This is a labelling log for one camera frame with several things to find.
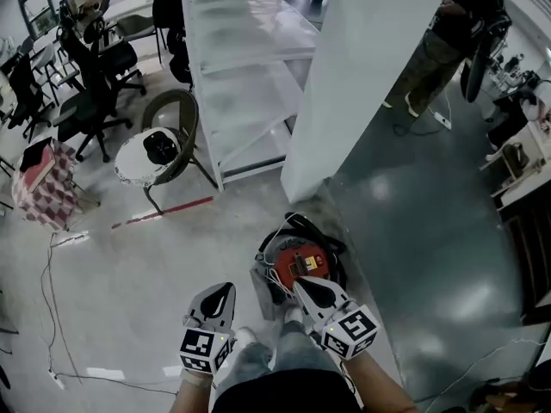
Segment person's black shirt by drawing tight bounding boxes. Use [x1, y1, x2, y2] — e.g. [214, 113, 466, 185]
[210, 367, 368, 413]

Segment black cap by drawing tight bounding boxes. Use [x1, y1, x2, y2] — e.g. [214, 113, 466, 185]
[142, 129, 182, 168]

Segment white wristband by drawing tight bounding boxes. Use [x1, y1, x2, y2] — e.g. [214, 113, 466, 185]
[180, 368, 214, 389]

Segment white metal shelf rack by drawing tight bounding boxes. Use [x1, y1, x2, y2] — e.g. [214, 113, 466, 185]
[178, 0, 322, 194]

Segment white floor cable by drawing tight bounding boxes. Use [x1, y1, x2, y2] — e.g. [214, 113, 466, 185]
[412, 336, 548, 404]

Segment black hanging garments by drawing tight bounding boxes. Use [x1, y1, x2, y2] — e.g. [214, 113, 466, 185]
[151, 0, 195, 89]

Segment grey vacuum floor head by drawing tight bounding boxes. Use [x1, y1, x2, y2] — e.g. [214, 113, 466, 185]
[250, 268, 279, 321]

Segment white seat cushion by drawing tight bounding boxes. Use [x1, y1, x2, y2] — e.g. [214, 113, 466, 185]
[114, 126, 183, 189]

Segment person's right forearm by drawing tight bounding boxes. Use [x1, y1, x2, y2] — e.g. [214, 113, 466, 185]
[344, 350, 419, 413]

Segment brown wicker chair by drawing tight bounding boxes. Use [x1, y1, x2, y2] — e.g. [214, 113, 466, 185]
[140, 88, 221, 217]

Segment black folded cloth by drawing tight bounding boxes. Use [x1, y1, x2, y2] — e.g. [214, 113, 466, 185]
[18, 137, 54, 174]

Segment person's grey jeans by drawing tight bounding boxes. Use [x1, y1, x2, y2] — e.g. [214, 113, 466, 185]
[214, 319, 342, 387]

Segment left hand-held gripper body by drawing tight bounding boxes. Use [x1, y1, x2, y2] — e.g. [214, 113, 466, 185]
[178, 313, 238, 376]

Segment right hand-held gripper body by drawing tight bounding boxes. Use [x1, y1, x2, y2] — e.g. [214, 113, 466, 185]
[307, 300, 381, 361]

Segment white vacuum power cord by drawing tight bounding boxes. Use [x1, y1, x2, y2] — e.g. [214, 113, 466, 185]
[257, 212, 305, 306]

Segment black floor cable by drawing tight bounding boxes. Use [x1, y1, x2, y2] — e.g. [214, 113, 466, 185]
[390, 96, 449, 138]
[40, 230, 84, 383]

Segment dark wooden staircase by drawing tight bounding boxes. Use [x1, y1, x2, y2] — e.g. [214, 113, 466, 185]
[494, 182, 551, 327]

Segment red box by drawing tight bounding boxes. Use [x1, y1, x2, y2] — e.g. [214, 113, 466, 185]
[22, 145, 58, 194]

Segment black office chair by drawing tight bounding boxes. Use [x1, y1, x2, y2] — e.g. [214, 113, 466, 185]
[100, 15, 148, 99]
[51, 17, 135, 163]
[7, 52, 58, 142]

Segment pink checkered cloth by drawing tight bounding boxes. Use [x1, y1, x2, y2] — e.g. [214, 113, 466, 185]
[11, 138, 86, 232]

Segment red lid vacuum cleaner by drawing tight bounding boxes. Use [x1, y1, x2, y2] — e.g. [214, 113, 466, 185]
[253, 230, 345, 307]

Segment person's left white shoe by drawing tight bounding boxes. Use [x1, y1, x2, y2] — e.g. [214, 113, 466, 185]
[233, 325, 260, 348]

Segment person's left forearm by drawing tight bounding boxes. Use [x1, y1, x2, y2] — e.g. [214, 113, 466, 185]
[170, 370, 217, 413]

